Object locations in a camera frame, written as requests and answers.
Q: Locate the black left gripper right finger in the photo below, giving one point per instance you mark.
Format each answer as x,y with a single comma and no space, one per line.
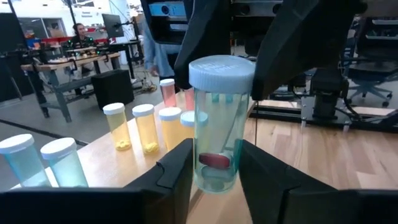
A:
267,186

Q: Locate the wooden workbench grey legs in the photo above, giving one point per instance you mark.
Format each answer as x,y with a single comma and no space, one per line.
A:
62,63

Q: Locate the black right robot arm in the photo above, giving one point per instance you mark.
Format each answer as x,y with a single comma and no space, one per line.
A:
326,93

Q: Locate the black computer monitor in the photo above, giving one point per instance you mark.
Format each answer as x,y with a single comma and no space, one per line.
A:
112,25

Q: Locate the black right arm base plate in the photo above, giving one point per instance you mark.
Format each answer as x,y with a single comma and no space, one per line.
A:
360,117

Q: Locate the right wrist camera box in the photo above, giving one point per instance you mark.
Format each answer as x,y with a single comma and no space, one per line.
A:
168,9

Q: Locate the seated person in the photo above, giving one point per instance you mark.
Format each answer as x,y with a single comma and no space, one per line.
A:
81,35

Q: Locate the black partition panel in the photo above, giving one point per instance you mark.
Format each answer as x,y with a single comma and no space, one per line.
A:
12,62

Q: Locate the red pill bottle white cap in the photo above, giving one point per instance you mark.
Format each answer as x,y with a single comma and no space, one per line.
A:
189,99
168,91

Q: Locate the black aluminium table frame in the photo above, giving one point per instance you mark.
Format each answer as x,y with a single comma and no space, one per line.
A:
280,113

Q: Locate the wooden shelf black metal legs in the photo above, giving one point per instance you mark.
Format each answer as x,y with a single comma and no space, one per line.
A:
109,161

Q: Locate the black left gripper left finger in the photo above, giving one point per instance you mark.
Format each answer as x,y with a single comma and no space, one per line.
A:
164,186

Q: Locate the black cube-shaped box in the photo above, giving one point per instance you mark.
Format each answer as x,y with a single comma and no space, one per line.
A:
112,88

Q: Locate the black office chair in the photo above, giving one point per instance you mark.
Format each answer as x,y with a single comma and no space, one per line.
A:
373,71

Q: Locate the standing person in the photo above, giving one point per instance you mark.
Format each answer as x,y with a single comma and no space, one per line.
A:
158,56

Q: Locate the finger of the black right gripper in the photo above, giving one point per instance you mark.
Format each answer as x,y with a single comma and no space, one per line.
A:
205,31
301,37

